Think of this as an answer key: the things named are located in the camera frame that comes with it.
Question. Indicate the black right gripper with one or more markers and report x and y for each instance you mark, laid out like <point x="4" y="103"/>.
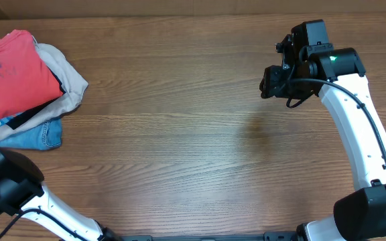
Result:
<point x="271" y="85"/>

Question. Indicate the red polo shirt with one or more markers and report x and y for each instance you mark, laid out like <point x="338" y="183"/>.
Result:
<point x="25" y="80"/>

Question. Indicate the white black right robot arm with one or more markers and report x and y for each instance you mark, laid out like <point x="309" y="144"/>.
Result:
<point x="344" y="91"/>

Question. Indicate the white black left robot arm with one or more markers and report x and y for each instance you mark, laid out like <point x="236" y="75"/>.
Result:
<point x="23" y="194"/>

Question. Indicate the white beige folded garment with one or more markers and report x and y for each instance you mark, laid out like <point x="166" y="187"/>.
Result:
<point x="73" y="87"/>

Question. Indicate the blue denim garment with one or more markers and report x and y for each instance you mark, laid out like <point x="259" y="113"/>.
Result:
<point x="43" y="137"/>

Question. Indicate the light blue printed t-shirt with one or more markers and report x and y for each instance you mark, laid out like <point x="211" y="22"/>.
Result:
<point x="5" y="120"/>

